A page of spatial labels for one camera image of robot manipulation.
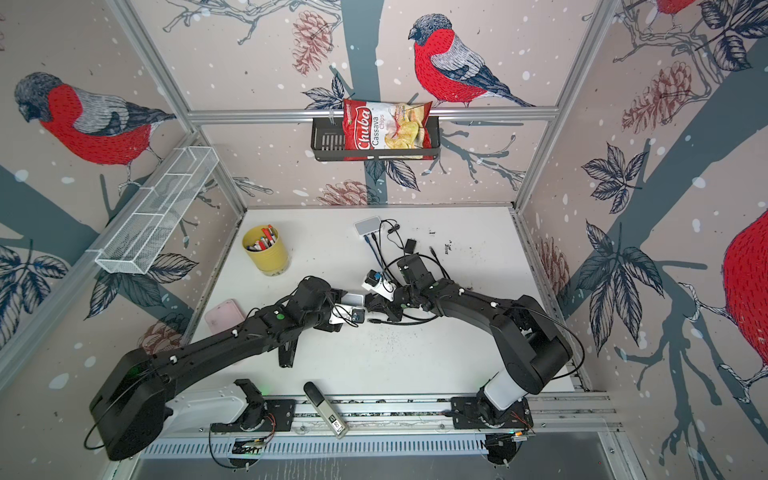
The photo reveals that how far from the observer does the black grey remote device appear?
2.32 feet

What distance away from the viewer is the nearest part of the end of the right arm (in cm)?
67

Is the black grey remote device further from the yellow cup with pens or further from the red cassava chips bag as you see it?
the red cassava chips bag

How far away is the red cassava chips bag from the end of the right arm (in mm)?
388

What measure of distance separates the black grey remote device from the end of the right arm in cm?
25

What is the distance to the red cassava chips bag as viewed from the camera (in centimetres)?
87
